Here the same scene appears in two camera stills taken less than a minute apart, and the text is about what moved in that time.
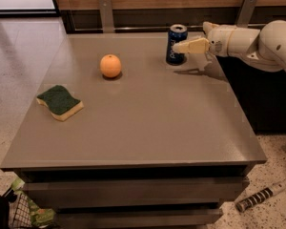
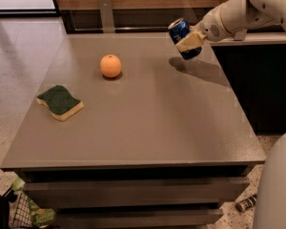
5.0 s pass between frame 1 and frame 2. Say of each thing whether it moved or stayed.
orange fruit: stayed
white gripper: moved
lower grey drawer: stayed
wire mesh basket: stayed
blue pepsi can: moved
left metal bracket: stayed
